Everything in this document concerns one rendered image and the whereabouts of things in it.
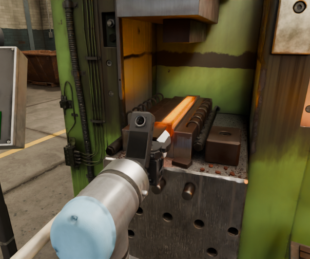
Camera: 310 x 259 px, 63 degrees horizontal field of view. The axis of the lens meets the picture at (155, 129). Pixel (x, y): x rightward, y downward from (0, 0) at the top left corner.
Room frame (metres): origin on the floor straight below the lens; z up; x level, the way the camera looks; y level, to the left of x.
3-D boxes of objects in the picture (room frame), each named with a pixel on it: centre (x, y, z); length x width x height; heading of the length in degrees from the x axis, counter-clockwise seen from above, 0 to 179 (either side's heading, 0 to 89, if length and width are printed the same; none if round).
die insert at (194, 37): (0.87, -0.10, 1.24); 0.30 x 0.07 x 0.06; 161
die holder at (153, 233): (0.83, -0.12, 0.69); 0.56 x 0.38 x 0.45; 161
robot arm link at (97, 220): (0.32, 0.09, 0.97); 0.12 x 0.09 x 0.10; 161
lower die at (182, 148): (0.84, -0.07, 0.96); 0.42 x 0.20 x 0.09; 161
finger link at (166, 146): (0.52, -0.01, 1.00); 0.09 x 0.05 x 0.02; 158
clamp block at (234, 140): (0.64, -0.19, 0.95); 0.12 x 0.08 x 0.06; 161
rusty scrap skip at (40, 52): (7.12, 2.95, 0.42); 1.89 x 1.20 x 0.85; 61
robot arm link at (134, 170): (0.40, 0.05, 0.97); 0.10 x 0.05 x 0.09; 71
